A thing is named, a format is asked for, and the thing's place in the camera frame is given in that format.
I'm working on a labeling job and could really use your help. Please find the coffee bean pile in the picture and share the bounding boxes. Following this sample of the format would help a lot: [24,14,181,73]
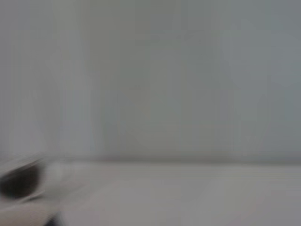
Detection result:
[0,163,45,200]

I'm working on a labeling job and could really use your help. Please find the clear glass cup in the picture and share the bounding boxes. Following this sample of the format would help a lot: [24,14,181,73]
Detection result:
[0,153,66,203]

